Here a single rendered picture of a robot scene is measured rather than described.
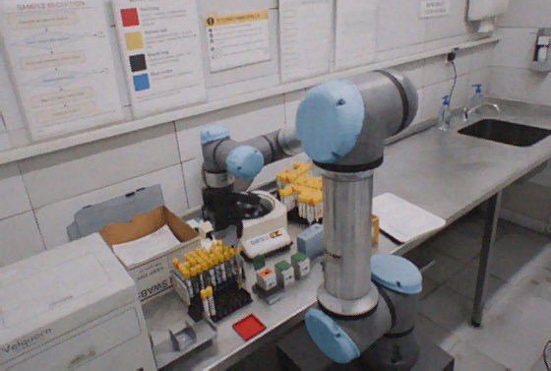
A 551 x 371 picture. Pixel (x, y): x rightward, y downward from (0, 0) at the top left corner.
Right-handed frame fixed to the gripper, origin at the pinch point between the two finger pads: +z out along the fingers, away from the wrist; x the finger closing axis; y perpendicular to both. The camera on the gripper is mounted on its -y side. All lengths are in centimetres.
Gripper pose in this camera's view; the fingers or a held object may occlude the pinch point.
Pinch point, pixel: (235, 243)
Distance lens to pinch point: 121.1
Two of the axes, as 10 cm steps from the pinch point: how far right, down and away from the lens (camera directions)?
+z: 0.7, 9.2, 3.8
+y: -7.9, 2.9, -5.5
